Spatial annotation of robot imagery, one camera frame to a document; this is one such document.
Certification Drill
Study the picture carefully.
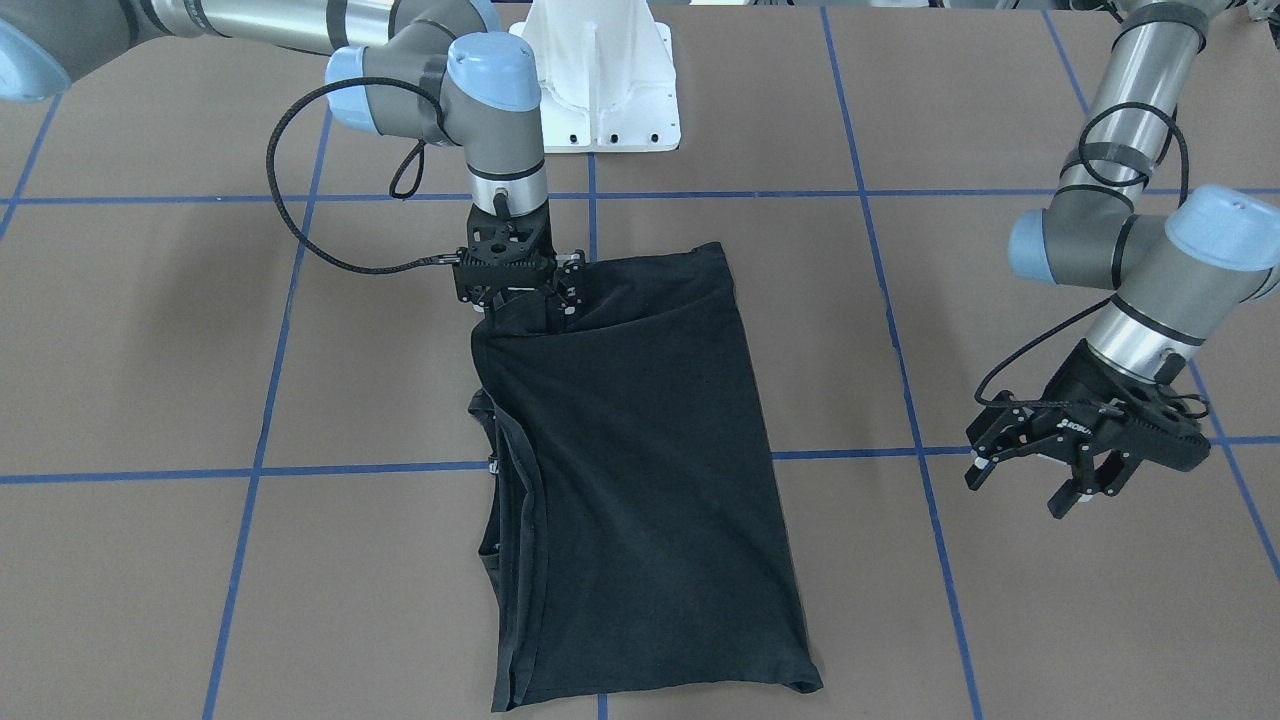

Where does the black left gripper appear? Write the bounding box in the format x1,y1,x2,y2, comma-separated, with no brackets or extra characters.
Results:
964,340,1211,519

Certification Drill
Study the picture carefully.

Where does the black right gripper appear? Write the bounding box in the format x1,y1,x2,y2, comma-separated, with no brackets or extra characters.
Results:
453,205,588,325

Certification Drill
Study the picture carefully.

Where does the black graphic t-shirt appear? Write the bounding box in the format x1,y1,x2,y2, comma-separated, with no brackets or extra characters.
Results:
470,242,823,712

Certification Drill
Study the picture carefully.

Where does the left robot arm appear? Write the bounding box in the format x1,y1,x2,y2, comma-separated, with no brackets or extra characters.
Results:
965,1,1277,518

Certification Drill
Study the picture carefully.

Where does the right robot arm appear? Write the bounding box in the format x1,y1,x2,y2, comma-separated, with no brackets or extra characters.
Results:
1,1,584,316

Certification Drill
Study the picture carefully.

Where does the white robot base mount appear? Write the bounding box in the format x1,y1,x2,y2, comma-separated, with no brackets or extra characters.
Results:
509,1,682,154

